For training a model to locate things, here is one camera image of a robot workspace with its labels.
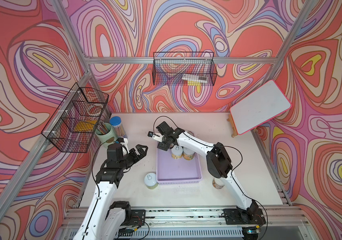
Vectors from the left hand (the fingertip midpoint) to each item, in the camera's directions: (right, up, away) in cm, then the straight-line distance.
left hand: (143, 151), depth 77 cm
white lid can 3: (+3, -17, +3) cm, 17 cm away
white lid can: (+25, -4, +12) cm, 28 cm away
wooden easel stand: (+59, +11, +27) cm, 66 cm away
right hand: (+10, +3, +21) cm, 23 cm away
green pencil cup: (-26, +8, +12) cm, 30 cm away
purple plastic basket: (+15, -15, +13) cm, 25 cm away
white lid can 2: (+18, -3, +15) cm, 23 cm away
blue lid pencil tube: (-19, +16, +11) cm, 27 cm away
